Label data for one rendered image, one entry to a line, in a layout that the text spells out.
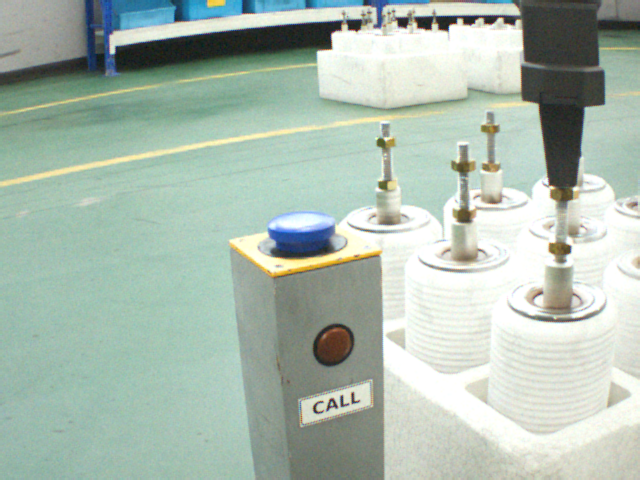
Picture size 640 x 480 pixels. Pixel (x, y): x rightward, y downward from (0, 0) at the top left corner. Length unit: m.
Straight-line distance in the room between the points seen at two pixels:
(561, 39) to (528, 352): 0.21
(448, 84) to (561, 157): 2.52
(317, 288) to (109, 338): 0.75
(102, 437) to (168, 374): 0.17
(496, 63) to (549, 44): 2.73
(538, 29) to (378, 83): 2.39
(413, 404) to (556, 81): 0.28
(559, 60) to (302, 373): 0.24
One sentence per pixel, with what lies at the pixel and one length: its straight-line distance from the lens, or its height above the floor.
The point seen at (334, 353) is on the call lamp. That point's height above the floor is 0.26.
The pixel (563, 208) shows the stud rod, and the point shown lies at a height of 0.32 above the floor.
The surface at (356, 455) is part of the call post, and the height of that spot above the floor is 0.18.
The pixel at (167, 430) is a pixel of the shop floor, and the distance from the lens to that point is 0.96.
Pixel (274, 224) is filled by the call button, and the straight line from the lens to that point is 0.51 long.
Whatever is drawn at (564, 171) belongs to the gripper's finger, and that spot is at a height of 0.35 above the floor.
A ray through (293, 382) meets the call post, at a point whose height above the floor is 0.24.
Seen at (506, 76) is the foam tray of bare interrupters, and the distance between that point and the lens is 3.27.
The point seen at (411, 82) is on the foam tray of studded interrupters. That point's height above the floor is 0.08.
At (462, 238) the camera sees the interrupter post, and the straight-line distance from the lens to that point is 0.67.
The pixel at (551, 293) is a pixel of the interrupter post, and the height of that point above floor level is 0.26.
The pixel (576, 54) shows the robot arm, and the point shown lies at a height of 0.43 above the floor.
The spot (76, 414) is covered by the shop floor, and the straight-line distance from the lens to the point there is 1.02.
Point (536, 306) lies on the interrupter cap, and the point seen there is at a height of 0.25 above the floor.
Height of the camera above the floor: 0.48
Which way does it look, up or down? 18 degrees down
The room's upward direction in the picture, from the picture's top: 3 degrees counter-clockwise
